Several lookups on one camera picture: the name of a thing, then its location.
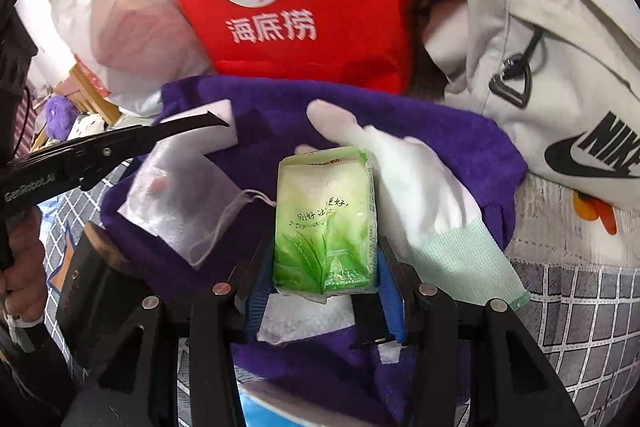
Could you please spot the blue packet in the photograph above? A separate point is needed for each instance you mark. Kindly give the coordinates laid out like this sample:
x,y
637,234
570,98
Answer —
x,y
260,412

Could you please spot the white sponge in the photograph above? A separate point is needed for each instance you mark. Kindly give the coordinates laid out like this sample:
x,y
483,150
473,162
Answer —
x,y
221,143

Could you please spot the purple plush toy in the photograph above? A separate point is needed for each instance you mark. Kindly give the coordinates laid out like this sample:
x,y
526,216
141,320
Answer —
x,y
61,117

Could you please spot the white plastic bag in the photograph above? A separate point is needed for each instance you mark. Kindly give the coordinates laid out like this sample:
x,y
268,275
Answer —
x,y
100,7

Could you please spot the white printed blanket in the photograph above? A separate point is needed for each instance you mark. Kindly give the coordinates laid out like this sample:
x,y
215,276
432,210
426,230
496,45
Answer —
x,y
545,227

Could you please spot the grey checkered bedsheet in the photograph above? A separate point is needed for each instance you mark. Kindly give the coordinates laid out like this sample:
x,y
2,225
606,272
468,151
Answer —
x,y
590,317

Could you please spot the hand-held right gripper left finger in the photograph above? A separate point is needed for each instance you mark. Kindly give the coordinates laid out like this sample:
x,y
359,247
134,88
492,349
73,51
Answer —
x,y
257,312

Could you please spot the white glove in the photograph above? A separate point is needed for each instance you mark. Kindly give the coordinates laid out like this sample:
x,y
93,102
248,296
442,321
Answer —
x,y
415,177

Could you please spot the purple towel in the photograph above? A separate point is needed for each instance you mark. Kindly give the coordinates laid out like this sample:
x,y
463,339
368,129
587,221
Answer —
x,y
280,127

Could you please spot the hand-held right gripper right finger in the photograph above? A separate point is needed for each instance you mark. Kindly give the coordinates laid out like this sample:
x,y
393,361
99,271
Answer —
x,y
392,302

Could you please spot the wooden furniture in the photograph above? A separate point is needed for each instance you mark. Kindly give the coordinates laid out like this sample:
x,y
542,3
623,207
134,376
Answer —
x,y
82,84

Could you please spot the person's left hand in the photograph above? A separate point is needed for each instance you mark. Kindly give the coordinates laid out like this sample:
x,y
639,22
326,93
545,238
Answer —
x,y
27,257

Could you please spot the green tissue pack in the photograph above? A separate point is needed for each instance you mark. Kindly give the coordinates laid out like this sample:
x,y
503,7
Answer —
x,y
325,217

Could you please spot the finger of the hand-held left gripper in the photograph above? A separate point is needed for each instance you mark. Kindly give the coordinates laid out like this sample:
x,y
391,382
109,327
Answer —
x,y
125,142

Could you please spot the white mesh pouch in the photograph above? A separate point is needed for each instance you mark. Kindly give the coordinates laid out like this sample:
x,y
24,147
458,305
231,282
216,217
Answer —
x,y
185,202

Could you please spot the beige backpack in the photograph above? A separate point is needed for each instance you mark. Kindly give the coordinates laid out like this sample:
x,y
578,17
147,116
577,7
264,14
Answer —
x,y
550,32

